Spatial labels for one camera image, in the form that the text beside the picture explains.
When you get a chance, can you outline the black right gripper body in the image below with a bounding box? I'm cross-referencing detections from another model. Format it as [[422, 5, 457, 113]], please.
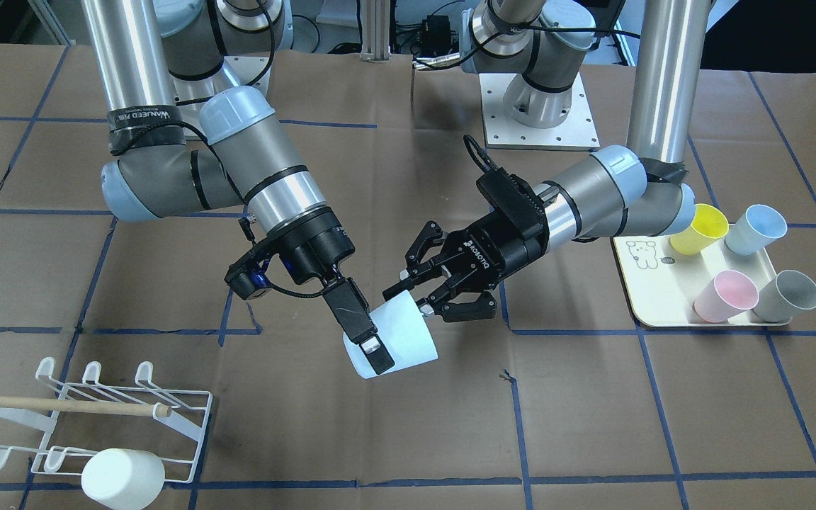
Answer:
[[225, 205, 356, 302]]

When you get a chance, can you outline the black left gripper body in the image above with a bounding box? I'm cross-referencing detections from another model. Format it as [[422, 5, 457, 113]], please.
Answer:
[[443, 170, 547, 291]]

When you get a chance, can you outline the light blue cup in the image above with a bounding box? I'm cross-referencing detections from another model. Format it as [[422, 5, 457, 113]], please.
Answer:
[[369, 290, 439, 373], [723, 204, 788, 256]]

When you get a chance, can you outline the white ikea cup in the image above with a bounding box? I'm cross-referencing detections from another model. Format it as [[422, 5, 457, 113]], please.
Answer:
[[81, 448, 165, 509]]

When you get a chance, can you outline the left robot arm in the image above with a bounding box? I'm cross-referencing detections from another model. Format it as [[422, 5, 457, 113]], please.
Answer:
[[382, 1, 712, 322]]

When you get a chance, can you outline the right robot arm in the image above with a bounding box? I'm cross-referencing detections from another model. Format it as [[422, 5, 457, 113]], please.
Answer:
[[81, 1, 395, 375]]

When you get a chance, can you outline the white cup tray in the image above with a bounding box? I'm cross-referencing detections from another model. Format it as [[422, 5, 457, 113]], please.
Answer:
[[610, 236, 777, 327]]

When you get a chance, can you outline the yellow cup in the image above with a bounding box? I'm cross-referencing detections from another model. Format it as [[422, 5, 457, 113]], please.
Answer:
[[669, 203, 730, 256]]

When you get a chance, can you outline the pink cup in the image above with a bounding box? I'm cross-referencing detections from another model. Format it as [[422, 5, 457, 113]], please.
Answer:
[[693, 270, 760, 323]]

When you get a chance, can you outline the grey cup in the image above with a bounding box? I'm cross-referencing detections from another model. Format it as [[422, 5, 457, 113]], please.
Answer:
[[752, 270, 816, 323]]

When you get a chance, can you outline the aluminium frame post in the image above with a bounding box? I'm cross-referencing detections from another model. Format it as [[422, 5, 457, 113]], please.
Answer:
[[357, 0, 394, 62]]

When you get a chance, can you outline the white wire cup rack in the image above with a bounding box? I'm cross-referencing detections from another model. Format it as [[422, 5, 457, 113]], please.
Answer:
[[0, 356, 214, 485]]

